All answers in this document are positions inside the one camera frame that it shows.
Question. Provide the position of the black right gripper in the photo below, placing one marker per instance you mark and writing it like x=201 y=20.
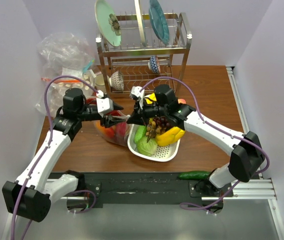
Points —
x=139 y=119

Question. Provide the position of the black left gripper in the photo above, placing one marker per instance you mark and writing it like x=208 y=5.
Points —
x=109 y=121

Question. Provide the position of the small red strawberry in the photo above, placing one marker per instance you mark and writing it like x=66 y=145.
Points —
x=121 y=130

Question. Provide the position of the orange red pepper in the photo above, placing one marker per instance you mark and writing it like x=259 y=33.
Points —
x=107 y=132

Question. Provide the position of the clear polka dot zip bag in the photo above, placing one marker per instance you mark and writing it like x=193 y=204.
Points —
x=121 y=142

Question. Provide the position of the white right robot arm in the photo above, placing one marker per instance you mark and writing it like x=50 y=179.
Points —
x=244 y=149

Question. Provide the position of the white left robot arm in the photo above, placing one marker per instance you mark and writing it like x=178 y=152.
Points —
x=30 y=196

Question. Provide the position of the purple grape bunch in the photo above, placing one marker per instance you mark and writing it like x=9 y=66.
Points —
x=162 y=122

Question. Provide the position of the small yellow banana bunch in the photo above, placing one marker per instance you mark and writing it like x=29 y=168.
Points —
x=150 y=98

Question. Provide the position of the green white cabbage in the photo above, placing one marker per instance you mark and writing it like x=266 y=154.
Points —
x=147 y=147

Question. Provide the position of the grey patterned bowl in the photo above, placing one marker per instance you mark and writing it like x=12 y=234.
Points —
x=116 y=81

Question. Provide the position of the cream ceramic cup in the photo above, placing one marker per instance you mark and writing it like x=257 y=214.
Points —
x=99 y=83

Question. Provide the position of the large yellow banana bunch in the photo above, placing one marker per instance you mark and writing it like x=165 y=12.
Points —
x=169 y=137

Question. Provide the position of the white perforated fruit tray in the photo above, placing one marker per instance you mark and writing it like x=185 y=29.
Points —
x=162 y=154

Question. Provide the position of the orange peach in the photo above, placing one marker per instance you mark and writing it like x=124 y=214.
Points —
x=181 y=101

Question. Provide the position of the steel dish rack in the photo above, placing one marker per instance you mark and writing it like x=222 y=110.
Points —
x=131 y=59

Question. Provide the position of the pile of clear plastic bags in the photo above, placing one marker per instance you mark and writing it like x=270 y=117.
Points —
x=64 y=54

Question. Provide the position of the green cucumber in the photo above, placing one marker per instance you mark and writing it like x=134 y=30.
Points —
x=194 y=175

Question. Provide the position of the mint green flower plate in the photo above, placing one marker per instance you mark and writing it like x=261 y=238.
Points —
x=107 y=22

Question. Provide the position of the teal blue plate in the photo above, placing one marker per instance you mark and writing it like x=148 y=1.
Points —
x=158 y=22

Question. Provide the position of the beige rimmed plate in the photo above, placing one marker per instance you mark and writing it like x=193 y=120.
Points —
x=140 y=22

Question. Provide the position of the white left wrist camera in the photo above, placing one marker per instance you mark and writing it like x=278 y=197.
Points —
x=104 y=103

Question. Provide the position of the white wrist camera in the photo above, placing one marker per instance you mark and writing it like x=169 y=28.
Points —
x=104 y=103
x=137 y=94

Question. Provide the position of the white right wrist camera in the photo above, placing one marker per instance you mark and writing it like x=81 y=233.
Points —
x=137 y=94

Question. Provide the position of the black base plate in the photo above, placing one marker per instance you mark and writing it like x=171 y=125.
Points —
x=141 y=188

